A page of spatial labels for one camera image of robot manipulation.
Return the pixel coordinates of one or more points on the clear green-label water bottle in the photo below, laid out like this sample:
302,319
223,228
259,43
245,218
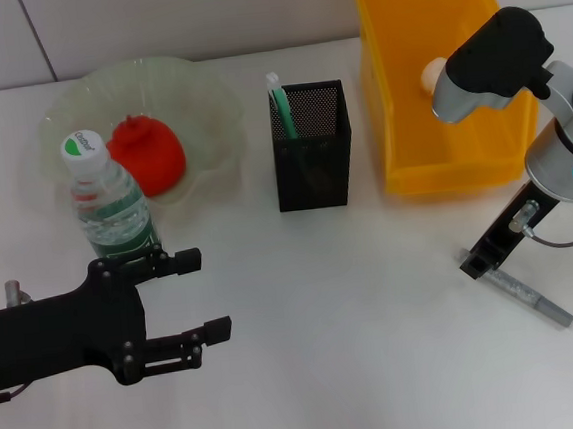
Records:
111,215

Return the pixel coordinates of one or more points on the grey pen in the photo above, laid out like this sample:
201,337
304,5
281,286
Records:
524,296

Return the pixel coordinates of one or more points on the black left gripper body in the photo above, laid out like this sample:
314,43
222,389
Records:
66,334

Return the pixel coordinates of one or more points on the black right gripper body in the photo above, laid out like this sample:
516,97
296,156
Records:
513,227

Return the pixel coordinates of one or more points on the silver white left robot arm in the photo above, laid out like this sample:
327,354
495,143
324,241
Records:
13,293

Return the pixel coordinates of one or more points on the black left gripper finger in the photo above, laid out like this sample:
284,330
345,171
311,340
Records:
218,329
187,261

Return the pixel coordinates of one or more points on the white paper ball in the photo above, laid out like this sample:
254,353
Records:
432,76

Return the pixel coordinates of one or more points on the pale green glass fruit plate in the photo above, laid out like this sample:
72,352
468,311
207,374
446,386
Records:
197,112

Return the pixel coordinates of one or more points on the yellow plastic bin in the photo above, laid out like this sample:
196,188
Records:
408,113

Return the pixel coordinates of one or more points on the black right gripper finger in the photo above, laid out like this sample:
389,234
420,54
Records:
476,265

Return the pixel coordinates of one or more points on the black mesh pen holder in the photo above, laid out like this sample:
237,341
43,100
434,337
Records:
313,172

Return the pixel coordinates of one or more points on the green utility knife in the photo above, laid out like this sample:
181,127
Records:
283,114

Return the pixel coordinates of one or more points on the red tomato-like fruit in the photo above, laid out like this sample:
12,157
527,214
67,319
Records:
156,155

